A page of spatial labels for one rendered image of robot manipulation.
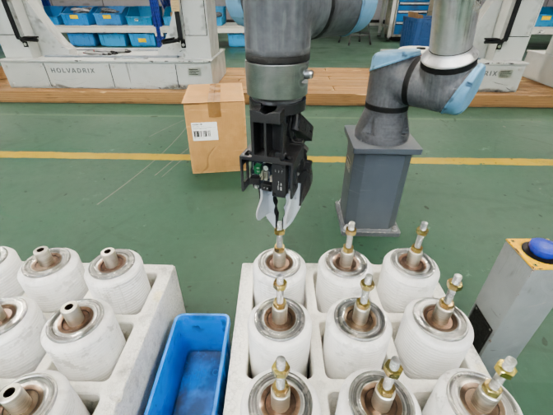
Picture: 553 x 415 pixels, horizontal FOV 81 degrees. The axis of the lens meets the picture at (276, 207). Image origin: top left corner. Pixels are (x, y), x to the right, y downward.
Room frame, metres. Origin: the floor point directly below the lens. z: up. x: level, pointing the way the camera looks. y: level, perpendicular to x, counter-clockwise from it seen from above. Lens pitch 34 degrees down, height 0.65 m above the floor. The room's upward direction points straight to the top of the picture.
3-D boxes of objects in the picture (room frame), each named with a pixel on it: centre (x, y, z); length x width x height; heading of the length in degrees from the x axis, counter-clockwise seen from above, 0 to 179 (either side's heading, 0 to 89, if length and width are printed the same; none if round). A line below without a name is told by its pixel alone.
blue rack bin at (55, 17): (5.33, 3.14, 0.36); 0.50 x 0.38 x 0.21; 178
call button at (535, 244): (0.38, -0.41, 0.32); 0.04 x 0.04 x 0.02
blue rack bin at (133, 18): (5.29, 1.85, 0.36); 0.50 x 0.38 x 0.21; 177
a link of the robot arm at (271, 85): (0.41, 0.00, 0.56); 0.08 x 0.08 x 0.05
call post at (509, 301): (0.38, -0.41, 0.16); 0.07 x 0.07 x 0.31; 0
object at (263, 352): (0.31, 0.00, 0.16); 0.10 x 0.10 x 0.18
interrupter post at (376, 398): (0.19, -0.12, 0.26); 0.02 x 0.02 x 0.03
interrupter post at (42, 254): (0.43, 0.41, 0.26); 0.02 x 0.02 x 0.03
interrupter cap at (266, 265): (0.43, -0.01, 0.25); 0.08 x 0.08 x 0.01
